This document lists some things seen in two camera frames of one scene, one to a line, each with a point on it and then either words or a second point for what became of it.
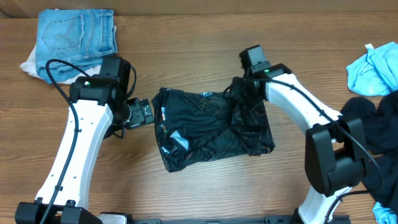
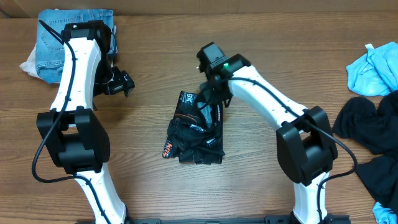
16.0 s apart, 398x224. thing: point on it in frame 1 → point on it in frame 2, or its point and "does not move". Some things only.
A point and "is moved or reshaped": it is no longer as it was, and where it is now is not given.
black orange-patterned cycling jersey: x=193 y=127 is moved or reshaped
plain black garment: x=379 y=127 does not move
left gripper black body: x=140 y=114 → x=117 y=81
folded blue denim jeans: x=81 y=37 does not move
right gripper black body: x=243 y=94 → x=216 y=96
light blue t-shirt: x=375 y=73 does not move
